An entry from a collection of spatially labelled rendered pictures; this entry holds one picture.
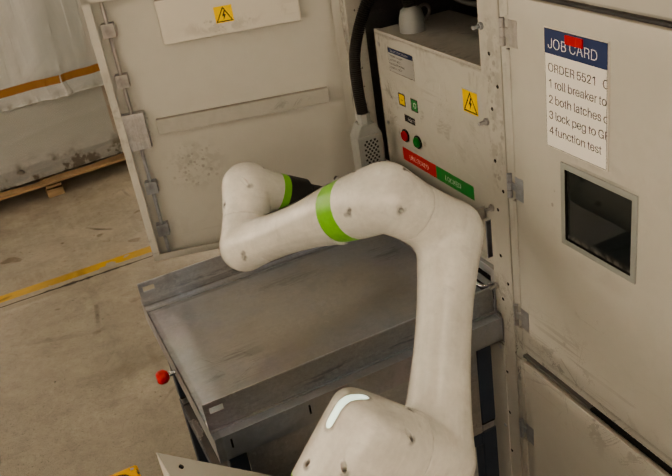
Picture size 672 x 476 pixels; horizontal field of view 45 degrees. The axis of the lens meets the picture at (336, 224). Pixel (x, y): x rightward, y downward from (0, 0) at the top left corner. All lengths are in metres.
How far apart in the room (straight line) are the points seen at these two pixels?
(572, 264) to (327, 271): 0.77
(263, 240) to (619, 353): 0.69
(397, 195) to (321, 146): 0.93
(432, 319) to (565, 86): 0.44
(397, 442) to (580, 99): 0.60
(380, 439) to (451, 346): 0.25
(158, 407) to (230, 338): 1.31
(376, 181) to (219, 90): 0.91
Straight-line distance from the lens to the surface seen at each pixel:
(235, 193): 1.71
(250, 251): 1.64
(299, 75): 2.18
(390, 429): 1.21
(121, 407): 3.27
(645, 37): 1.23
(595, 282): 1.49
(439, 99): 1.87
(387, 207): 1.35
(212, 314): 2.02
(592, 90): 1.34
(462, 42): 1.89
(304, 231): 1.50
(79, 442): 3.18
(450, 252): 1.43
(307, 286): 2.05
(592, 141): 1.37
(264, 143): 2.23
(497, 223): 1.73
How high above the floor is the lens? 1.91
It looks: 27 degrees down
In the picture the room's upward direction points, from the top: 9 degrees counter-clockwise
